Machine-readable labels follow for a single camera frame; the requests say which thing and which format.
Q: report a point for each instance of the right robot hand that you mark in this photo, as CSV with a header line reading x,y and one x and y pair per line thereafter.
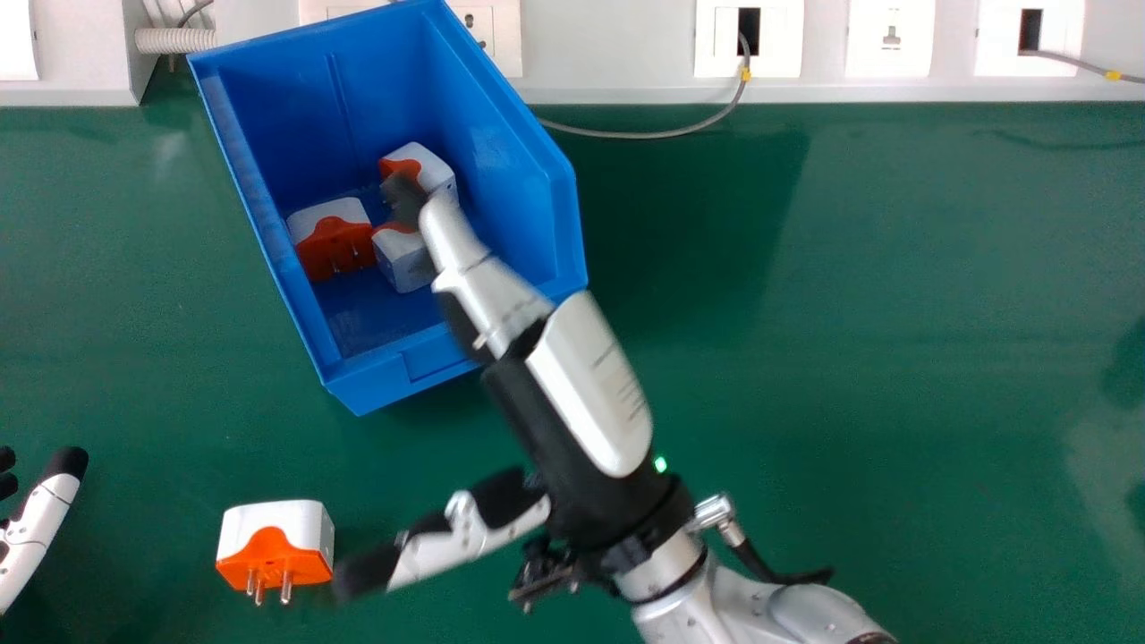
x,y
572,394

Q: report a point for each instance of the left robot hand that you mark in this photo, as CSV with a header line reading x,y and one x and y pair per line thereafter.
x,y
31,519

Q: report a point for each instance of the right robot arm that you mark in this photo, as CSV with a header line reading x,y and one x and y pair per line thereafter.
x,y
742,604

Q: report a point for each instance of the white-and-orange plug adapter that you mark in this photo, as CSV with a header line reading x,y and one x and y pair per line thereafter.
x,y
333,237
404,259
275,550
428,170

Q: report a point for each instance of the blue plastic bin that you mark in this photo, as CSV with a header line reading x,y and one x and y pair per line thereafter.
x,y
358,161

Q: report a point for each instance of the white wall socket plate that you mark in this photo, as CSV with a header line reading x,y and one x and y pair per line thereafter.
x,y
890,38
496,36
750,38
1029,38

